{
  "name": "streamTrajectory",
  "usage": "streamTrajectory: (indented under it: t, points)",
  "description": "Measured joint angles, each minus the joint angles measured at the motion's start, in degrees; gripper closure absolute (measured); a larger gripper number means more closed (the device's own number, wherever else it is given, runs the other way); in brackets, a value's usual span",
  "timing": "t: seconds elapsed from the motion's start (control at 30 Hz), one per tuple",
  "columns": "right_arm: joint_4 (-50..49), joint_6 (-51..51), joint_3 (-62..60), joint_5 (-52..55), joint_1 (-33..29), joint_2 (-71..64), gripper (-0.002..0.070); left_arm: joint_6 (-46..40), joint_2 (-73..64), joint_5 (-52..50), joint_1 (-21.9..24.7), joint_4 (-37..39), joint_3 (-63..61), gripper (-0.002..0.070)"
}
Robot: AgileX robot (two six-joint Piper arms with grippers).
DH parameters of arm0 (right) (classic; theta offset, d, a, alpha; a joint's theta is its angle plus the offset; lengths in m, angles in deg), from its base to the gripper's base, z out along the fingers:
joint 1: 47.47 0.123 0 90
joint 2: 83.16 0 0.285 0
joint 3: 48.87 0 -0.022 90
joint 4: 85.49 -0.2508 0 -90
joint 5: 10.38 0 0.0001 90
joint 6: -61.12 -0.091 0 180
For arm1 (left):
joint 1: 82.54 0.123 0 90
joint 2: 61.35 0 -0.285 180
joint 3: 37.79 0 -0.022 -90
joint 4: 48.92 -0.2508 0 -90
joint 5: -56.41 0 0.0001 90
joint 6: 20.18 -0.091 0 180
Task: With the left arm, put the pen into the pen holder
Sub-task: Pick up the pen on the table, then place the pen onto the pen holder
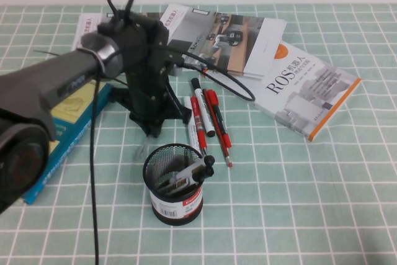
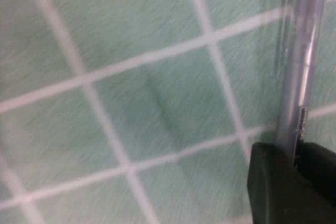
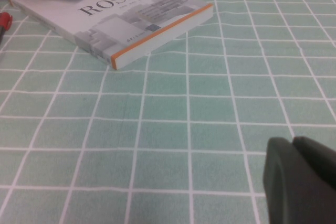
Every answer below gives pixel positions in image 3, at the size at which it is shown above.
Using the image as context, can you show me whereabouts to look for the green checkered tablecloth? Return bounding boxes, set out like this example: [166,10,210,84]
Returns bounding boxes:
[0,0,336,224]

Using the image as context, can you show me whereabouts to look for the red and black gel pen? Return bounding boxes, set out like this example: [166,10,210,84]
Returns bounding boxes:
[0,12,14,46]

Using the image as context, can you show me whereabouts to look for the white ROS robotics book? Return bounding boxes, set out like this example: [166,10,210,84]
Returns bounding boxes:
[7,0,214,71]

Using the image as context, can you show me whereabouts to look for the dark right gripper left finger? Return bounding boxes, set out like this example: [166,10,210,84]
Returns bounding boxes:
[262,136,336,224]

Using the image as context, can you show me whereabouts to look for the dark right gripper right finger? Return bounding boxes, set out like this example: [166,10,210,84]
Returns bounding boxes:
[292,135,336,196]

